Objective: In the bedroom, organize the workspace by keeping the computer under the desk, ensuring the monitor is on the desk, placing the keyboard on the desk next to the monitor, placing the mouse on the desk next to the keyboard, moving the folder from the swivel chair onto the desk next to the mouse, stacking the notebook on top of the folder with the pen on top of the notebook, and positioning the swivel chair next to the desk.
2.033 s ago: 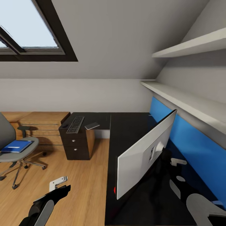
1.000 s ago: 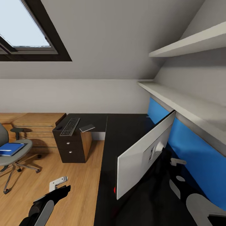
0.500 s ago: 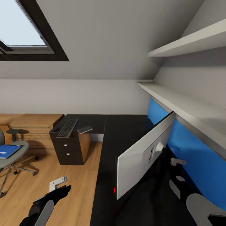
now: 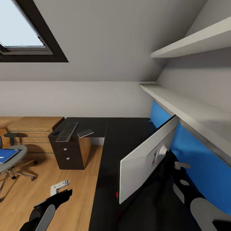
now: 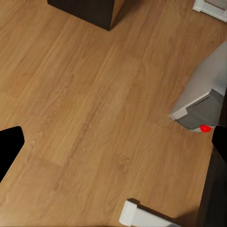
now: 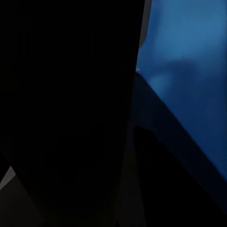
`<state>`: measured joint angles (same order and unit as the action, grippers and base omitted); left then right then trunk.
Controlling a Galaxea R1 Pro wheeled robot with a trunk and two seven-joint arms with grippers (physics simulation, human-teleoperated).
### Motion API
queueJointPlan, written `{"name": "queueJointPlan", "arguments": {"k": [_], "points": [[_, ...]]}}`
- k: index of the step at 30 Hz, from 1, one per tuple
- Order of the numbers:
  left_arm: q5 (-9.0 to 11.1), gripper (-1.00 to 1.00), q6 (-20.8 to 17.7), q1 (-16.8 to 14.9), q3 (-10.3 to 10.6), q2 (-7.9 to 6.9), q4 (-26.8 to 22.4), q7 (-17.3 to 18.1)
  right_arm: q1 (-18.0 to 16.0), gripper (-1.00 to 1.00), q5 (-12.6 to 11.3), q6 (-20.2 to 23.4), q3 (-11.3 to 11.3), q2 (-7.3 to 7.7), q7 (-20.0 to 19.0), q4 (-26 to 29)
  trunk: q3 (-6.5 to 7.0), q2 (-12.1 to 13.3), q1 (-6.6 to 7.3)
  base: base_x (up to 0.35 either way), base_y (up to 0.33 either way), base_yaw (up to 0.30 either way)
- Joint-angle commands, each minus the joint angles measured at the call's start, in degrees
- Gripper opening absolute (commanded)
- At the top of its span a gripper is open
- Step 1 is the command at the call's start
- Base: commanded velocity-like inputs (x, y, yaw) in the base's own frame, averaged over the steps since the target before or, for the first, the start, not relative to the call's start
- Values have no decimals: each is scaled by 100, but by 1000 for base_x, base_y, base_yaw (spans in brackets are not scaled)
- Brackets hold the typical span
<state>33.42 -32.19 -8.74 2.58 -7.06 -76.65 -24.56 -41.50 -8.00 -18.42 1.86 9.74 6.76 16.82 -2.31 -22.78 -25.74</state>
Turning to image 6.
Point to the desk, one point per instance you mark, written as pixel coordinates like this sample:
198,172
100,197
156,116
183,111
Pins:
147,111

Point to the monitor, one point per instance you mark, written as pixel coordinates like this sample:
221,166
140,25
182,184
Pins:
67,71

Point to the room divider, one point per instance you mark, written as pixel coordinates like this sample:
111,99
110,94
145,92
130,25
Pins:
184,62

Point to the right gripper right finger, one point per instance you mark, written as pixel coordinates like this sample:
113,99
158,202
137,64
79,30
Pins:
171,196

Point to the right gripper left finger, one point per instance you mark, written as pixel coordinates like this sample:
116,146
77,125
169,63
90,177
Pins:
4,165

